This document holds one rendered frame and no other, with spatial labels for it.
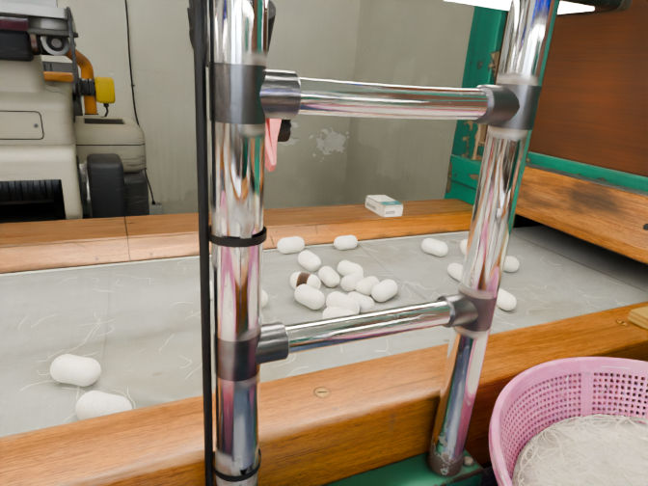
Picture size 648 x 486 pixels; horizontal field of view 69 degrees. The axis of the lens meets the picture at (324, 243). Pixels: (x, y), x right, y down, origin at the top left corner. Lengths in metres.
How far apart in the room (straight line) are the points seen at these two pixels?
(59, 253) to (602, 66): 0.73
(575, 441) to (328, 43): 2.50
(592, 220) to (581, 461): 0.36
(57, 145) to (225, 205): 0.88
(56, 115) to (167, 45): 1.48
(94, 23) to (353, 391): 2.26
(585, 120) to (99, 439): 0.69
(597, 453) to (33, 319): 0.47
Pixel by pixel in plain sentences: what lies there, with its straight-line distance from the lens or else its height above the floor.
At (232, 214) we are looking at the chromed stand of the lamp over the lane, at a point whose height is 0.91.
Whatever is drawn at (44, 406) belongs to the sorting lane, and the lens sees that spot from 0.40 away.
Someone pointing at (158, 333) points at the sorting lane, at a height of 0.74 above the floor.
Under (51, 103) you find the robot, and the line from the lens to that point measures 1.05.
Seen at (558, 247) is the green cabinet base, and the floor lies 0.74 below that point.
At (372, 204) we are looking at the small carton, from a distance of 0.76.
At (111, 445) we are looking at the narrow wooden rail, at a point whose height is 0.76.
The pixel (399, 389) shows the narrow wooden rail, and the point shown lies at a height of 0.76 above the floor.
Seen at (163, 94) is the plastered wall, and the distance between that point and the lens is 2.49.
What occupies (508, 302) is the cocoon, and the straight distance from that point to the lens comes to 0.54.
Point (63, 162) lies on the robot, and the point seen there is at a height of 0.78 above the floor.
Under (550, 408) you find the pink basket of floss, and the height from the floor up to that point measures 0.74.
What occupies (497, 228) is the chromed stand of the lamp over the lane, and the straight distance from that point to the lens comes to 0.28.
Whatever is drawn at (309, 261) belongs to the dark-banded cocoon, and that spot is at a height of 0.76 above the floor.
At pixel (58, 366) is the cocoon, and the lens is 0.40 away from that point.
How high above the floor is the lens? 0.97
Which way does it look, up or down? 20 degrees down
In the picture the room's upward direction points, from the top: 4 degrees clockwise
